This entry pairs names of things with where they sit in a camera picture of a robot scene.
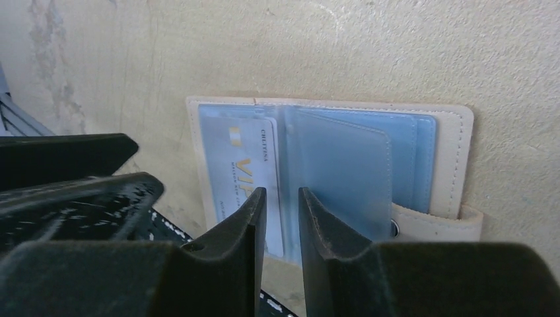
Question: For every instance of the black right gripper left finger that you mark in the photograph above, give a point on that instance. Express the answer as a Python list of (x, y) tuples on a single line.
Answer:
[(88, 278)]

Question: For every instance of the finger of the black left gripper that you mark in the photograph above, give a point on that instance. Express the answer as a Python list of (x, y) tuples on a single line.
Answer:
[(33, 161), (94, 208)]

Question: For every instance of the beige leather card holder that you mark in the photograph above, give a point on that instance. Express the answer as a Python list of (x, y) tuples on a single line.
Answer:
[(389, 171)]

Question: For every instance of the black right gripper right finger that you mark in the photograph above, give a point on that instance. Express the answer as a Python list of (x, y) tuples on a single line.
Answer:
[(346, 274)]

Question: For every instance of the aluminium frame rail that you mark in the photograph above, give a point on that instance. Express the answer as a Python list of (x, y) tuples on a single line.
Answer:
[(14, 120)]

